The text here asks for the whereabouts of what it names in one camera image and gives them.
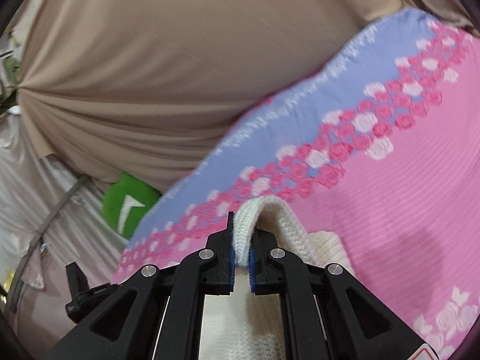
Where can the beige curtain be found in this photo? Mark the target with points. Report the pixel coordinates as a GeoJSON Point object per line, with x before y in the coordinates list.
{"type": "Point", "coordinates": [149, 87]}

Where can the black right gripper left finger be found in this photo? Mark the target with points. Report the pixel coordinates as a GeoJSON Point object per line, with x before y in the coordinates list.
{"type": "Point", "coordinates": [156, 313]}

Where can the silver satin curtain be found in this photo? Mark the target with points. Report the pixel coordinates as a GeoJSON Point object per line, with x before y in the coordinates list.
{"type": "Point", "coordinates": [50, 217]}

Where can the green round pillow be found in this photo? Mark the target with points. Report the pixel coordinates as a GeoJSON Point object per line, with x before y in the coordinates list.
{"type": "Point", "coordinates": [125, 204]}

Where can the white knitted sweater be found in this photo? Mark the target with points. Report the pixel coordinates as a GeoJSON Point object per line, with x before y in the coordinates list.
{"type": "Point", "coordinates": [247, 323]}

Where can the pink floral bed quilt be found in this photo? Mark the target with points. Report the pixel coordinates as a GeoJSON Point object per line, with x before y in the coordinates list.
{"type": "Point", "coordinates": [381, 148]}

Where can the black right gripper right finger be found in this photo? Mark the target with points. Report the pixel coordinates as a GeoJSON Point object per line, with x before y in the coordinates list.
{"type": "Point", "coordinates": [327, 313]}

